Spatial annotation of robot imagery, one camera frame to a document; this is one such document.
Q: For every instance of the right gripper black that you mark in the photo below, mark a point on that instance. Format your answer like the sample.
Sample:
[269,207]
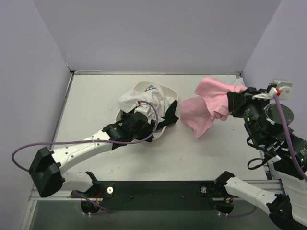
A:
[234,102]

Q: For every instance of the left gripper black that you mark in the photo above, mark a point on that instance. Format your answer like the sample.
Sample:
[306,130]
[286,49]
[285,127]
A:
[148,127]

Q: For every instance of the white plastic basket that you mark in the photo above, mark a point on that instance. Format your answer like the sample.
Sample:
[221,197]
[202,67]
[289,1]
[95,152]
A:
[156,134]

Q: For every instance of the pink t shirt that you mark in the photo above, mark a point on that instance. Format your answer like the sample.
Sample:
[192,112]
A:
[211,103]

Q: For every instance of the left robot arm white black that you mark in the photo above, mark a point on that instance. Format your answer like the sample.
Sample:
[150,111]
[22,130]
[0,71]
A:
[49,169]

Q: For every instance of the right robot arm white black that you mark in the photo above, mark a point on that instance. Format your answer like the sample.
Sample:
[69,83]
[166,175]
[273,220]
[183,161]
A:
[267,123]

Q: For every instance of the folded white t shirt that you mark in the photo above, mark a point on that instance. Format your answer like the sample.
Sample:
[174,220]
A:
[238,81]

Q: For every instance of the white t shirt in basket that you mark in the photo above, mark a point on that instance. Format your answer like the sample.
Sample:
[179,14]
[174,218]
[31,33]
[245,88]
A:
[154,94]

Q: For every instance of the black t shirt in basket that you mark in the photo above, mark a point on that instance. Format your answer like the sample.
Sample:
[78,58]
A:
[170,117]

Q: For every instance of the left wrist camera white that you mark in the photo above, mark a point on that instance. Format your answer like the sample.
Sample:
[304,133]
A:
[144,109]

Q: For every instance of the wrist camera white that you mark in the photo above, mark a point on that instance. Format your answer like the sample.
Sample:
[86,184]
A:
[284,87]
[144,109]

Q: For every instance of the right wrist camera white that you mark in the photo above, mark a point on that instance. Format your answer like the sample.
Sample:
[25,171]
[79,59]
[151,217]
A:
[284,87]

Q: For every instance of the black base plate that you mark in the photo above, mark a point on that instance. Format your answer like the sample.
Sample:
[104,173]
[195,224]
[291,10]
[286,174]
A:
[155,195]

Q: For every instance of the aluminium front rail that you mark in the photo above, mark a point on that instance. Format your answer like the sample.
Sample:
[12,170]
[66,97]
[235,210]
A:
[110,188]

